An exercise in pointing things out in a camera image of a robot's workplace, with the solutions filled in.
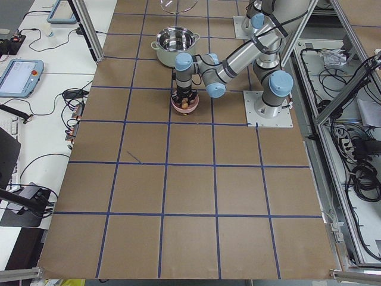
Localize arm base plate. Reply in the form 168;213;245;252
243;91;293;128
233;16;253;39

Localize aluminium frame post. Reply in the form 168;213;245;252
68;0;104;63

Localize brown paper table mat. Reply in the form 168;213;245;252
39;1;336;279

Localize blue teach pendant far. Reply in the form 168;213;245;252
47;0;77;24

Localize glass pot lid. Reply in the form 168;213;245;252
160;0;198;14

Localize coiled black cables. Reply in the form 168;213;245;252
333;122;381;206

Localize paper cup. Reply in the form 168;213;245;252
43;23;54;38

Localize pink bowl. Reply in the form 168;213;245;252
171;95;199;114

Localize blue teach pendant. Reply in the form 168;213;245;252
47;0;77;24
1;59;44;98

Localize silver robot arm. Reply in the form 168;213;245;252
241;0;264;36
171;1;308;119

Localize pale green electric pot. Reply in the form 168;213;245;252
151;26;200;68

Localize black handheld tool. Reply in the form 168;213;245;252
0;104;33;123

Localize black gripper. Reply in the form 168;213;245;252
171;87;197;105

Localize white keyboard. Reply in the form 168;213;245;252
1;117;21;142

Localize blue teach pendant near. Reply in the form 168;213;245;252
1;59;44;98

